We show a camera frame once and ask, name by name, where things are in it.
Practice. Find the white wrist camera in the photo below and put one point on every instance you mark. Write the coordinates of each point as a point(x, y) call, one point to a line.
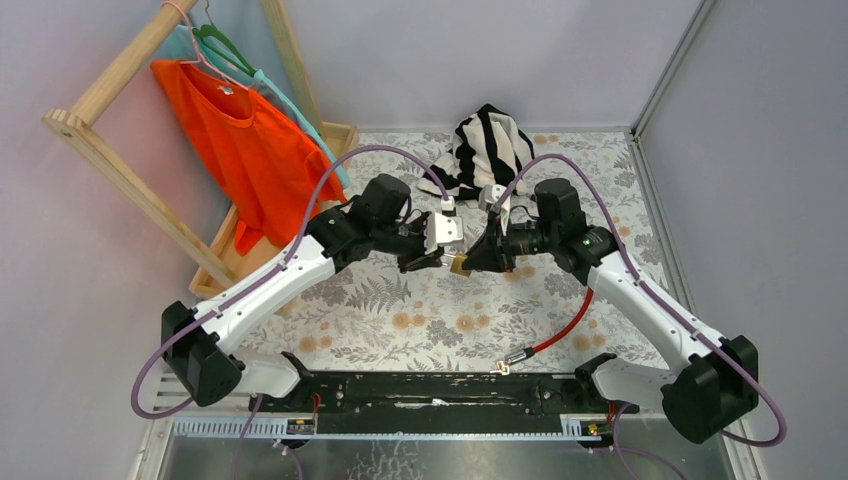
point(444, 227)
point(496, 198)

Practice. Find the wooden clothes rack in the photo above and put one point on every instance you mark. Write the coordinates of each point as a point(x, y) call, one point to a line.
point(219, 264)

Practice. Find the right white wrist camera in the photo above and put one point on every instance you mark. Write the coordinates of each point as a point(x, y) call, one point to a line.
point(496, 198)

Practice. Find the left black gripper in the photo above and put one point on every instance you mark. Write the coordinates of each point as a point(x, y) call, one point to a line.
point(424, 262)

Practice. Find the floral tablecloth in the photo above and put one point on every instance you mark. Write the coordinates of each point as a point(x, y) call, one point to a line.
point(371, 317)

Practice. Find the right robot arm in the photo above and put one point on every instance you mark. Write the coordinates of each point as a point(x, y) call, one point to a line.
point(706, 384)

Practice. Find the black white striped cloth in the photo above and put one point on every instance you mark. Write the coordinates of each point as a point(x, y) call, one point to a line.
point(488, 148)

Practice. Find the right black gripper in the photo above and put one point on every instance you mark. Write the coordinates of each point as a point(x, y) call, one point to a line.
point(492, 252)

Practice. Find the brass padlock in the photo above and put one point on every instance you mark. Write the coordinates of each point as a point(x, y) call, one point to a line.
point(455, 261)

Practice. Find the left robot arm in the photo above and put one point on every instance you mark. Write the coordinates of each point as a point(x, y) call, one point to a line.
point(202, 344)

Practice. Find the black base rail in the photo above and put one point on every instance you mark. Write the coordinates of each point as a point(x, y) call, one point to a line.
point(429, 403)

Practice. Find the light blue shirt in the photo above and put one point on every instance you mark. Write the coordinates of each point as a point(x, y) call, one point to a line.
point(178, 46)

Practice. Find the green hanger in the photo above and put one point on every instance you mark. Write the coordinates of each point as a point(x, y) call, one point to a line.
point(210, 36)

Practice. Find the pink hanger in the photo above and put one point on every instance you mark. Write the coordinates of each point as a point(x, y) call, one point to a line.
point(200, 57)

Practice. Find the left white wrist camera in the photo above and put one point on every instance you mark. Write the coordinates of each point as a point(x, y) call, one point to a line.
point(444, 227)

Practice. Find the orange t-shirt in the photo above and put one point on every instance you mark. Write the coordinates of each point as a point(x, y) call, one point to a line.
point(266, 165)

